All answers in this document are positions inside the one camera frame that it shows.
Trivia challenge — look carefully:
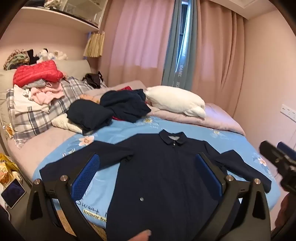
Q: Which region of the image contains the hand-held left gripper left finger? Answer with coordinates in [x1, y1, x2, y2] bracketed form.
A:
[24, 153, 109, 241]

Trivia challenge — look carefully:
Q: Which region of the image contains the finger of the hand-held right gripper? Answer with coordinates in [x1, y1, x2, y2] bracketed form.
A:
[277, 142, 296, 160]
[259, 140, 296, 173]

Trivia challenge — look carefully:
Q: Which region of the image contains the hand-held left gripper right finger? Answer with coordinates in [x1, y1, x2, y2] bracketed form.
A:
[195, 152, 271, 241]

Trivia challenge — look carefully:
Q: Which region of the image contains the navy collared shirt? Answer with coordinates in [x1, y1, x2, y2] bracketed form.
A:
[39, 130, 272, 241]

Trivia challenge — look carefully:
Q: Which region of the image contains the person's right forearm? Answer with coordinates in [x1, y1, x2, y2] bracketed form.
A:
[276, 193, 293, 234]

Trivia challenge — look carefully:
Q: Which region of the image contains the person's left hand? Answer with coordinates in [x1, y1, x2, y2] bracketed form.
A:
[129, 229, 152, 241]

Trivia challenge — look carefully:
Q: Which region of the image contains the pink quilt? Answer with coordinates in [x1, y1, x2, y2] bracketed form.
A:
[83, 80, 246, 136]

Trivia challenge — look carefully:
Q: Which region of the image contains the pale pink bed sheet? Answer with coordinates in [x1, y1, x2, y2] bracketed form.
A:
[6, 125, 77, 187]

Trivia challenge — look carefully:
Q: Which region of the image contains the cream cloth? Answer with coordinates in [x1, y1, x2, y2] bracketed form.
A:
[51, 113, 84, 134]

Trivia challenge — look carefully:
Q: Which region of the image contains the folded navy garment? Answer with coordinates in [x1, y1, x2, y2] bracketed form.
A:
[67, 99, 114, 136]

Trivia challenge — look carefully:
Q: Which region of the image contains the blue floral blanket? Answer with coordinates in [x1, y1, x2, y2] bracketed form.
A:
[32, 116, 278, 232]

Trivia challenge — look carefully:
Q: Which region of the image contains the tablet with white case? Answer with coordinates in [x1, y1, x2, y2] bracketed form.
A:
[1, 178, 26, 209]

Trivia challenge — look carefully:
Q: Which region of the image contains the yellow printed bag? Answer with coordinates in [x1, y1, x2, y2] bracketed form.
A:
[0, 153, 21, 186]

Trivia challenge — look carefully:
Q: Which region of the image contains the peach cloth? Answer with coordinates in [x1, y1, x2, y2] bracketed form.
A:
[80, 94, 101, 105]

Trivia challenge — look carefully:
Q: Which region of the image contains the white fluffy pillow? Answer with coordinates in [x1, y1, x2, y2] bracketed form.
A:
[144, 85, 206, 117]

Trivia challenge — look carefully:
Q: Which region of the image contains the crumpled navy garment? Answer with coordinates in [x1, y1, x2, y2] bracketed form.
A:
[100, 89, 152, 123]

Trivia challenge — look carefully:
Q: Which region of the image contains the plaid pillow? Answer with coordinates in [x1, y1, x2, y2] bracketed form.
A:
[6, 76, 108, 149]

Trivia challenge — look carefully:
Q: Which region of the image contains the pink garment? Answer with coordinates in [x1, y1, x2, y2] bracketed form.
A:
[29, 81, 65, 106]

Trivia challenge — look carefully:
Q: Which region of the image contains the white striped cloth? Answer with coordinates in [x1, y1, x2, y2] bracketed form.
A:
[13, 85, 50, 114]

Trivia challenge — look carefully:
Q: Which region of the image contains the dark brown garment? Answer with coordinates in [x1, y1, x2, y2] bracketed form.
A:
[82, 71, 104, 90]

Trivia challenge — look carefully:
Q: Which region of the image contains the grey garment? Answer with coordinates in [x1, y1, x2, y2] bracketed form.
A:
[22, 79, 47, 90]

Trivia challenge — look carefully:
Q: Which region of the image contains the pink curtain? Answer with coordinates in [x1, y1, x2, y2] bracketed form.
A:
[99, 0, 175, 88]
[192, 0, 246, 116]

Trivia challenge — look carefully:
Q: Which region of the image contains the red puffy jacket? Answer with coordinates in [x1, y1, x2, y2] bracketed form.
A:
[13, 60, 64, 88]

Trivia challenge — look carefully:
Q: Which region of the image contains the blue-grey curtain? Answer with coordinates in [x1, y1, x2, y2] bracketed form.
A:
[161, 0, 201, 90]

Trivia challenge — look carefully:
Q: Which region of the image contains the cream plush toy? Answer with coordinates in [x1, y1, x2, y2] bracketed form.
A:
[53, 50, 68, 61]

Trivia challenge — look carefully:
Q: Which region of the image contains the white plush toy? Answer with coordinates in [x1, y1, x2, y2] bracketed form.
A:
[36, 48, 55, 63]

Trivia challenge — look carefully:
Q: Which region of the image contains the beige fringed lampshade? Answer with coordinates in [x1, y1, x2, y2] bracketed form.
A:
[83, 32, 105, 57]

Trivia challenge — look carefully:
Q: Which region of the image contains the clear display box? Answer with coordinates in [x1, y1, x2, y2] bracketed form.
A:
[44, 0, 105, 26]

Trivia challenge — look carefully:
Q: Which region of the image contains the white wall socket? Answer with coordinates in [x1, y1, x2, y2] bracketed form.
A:
[280, 104, 296, 122]

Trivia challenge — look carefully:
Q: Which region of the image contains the white wall shelf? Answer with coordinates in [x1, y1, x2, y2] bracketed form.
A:
[14, 6, 100, 32]

